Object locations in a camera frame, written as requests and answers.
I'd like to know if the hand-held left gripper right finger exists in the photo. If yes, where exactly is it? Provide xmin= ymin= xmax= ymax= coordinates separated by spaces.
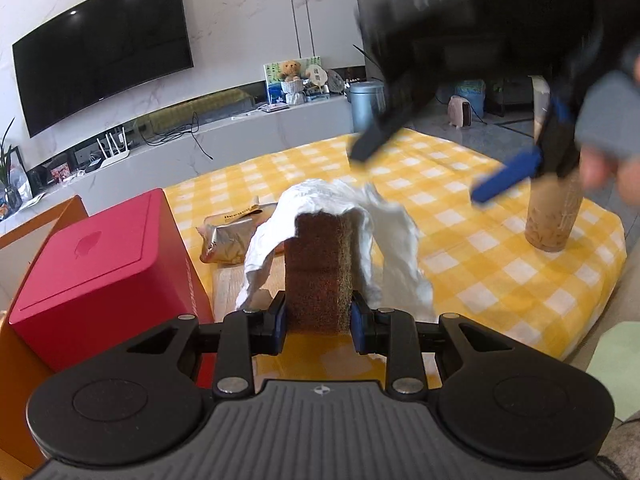
xmin=351 ymin=294 xmax=516 ymax=398

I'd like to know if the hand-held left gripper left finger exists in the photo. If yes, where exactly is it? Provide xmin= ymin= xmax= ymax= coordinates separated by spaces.
xmin=122 ymin=294 xmax=288 ymax=398

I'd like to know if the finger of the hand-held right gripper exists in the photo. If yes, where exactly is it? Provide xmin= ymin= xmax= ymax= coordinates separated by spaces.
xmin=348 ymin=75 xmax=441 ymax=163
xmin=470 ymin=100 xmax=581 ymax=206

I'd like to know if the brown sponge block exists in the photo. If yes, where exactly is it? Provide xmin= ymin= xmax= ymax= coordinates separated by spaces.
xmin=283 ymin=212 xmax=357 ymax=335

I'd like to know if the white plastic bag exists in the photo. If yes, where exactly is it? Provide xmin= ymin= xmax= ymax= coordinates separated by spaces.
xmin=235 ymin=177 xmax=435 ymax=322

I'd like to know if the orange cardboard box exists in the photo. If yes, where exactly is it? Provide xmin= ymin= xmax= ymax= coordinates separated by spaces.
xmin=0 ymin=195 xmax=91 ymax=472

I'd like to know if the person's right hand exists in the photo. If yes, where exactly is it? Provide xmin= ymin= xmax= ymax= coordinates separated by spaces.
xmin=580 ymin=152 xmax=640 ymax=201

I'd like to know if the grey trash can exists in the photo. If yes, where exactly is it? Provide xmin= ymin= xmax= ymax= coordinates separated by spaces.
xmin=348 ymin=81 xmax=389 ymax=134

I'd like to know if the milk tea cup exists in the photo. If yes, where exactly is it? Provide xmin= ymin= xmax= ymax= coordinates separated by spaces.
xmin=524 ymin=75 xmax=587 ymax=254

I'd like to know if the pink space heater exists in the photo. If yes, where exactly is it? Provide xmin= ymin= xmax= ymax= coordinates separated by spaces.
xmin=446 ymin=94 xmax=475 ymax=130

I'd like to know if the blue water jug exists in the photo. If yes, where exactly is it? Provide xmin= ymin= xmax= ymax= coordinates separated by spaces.
xmin=455 ymin=79 xmax=487 ymax=119

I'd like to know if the round hand fan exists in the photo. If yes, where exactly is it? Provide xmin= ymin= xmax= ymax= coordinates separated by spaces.
xmin=306 ymin=64 xmax=329 ymax=96

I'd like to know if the brown teddy bear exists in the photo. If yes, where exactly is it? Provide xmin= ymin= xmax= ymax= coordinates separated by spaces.
xmin=279 ymin=60 xmax=306 ymax=106

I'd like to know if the yellow checkered tablecloth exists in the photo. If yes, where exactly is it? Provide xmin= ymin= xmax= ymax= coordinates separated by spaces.
xmin=162 ymin=127 xmax=629 ymax=397

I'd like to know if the silver snack packet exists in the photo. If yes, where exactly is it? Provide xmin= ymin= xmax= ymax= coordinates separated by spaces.
xmin=196 ymin=203 xmax=279 ymax=266

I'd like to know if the green illustrated card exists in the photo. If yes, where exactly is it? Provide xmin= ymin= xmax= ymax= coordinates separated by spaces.
xmin=263 ymin=55 xmax=321 ymax=106

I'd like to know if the white marble television cabinet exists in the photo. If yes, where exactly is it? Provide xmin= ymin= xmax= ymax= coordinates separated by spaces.
xmin=0 ymin=94 xmax=359 ymax=241

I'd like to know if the red box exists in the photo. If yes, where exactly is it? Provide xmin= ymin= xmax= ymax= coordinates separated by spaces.
xmin=7 ymin=188 xmax=216 ymax=389

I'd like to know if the light green cushion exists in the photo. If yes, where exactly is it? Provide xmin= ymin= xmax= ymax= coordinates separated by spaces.
xmin=589 ymin=319 xmax=640 ymax=412

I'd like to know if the white router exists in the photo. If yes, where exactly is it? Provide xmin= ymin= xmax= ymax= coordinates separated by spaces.
xmin=94 ymin=127 xmax=132 ymax=169

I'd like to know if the green plant in glass vase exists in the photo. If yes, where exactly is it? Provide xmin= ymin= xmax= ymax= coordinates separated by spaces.
xmin=0 ymin=117 xmax=24 ymax=212

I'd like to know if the black cable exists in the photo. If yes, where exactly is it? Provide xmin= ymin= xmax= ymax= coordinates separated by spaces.
xmin=134 ymin=112 xmax=216 ymax=161

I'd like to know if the black wall television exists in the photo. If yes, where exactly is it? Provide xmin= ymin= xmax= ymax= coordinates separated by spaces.
xmin=12 ymin=0 xmax=195 ymax=139

